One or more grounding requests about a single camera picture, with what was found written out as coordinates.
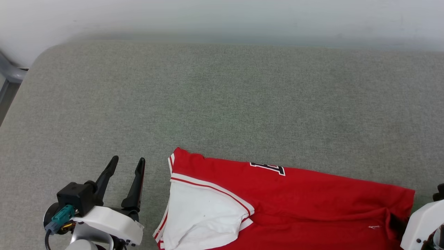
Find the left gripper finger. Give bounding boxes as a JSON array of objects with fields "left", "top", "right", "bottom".
[
  {"left": 94, "top": 156, "right": 119, "bottom": 206},
  {"left": 121, "top": 158, "right": 146, "bottom": 213}
]

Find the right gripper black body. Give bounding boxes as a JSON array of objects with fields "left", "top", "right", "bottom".
[{"left": 388, "top": 211, "right": 407, "bottom": 241}]

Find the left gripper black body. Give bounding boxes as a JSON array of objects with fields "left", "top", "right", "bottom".
[{"left": 43, "top": 203, "right": 75, "bottom": 235}]

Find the red white basketball jersey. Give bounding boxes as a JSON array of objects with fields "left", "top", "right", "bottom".
[{"left": 153, "top": 147, "right": 416, "bottom": 250}]

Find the teal plug camera cable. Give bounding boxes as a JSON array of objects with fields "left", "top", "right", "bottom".
[{"left": 44, "top": 205, "right": 76, "bottom": 250}]

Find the grey metal frame tube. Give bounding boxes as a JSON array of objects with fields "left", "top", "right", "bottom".
[{"left": 0, "top": 51, "right": 29, "bottom": 105}]

